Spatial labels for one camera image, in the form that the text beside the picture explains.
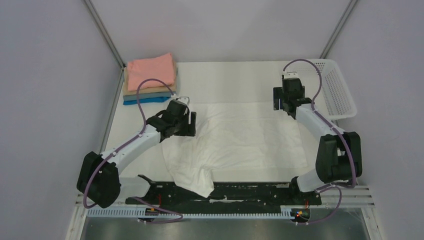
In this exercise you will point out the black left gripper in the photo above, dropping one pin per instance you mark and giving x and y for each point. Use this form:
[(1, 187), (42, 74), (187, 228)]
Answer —
[(189, 129)]

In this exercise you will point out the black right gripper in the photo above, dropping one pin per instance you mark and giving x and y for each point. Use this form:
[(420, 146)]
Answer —
[(279, 101)]

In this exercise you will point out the white t shirt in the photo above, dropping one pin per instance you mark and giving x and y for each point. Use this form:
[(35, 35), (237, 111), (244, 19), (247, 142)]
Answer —
[(241, 136)]

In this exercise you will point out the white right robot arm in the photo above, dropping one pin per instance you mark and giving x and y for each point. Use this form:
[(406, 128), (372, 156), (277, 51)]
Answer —
[(338, 160)]

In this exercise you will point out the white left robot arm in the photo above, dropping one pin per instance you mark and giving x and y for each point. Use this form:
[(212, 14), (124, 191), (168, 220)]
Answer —
[(100, 179)]

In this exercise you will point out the folded bright blue t shirt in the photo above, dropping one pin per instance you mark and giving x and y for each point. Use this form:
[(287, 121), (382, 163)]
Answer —
[(160, 99)]

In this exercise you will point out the folded grey-blue t shirt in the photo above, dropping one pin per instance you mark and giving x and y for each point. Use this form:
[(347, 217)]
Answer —
[(143, 96)]

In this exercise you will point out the folded beige t shirt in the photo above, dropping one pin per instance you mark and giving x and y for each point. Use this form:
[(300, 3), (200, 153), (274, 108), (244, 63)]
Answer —
[(148, 90)]

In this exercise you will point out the white perforated plastic basket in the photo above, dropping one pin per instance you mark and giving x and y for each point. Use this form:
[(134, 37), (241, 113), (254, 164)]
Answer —
[(334, 100)]

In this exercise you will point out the folded pink t shirt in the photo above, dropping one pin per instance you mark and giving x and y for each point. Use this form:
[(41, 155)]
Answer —
[(162, 68)]

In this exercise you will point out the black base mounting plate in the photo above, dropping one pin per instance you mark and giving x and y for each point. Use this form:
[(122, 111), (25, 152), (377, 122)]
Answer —
[(236, 189)]

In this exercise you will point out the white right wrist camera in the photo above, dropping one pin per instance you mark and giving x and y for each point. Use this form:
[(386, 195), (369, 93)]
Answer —
[(290, 75)]

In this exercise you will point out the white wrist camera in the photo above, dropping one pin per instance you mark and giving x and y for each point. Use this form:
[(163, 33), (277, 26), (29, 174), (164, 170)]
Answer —
[(290, 75), (183, 99)]

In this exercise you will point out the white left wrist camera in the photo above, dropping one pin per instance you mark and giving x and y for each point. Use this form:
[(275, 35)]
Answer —
[(183, 99)]

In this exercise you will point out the right aluminium frame post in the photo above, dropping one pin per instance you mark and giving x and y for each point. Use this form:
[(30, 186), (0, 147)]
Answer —
[(338, 28)]

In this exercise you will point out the aluminium frame post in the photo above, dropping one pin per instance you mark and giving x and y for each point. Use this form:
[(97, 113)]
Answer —
[(92, 11), (338, 28)]

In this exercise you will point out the white slotted cable duct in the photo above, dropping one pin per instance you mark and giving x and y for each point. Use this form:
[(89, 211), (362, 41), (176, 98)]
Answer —
[(142, 213)]

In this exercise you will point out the left aluminium frame post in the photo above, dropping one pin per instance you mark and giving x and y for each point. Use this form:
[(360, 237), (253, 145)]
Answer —
[(92, 11)]

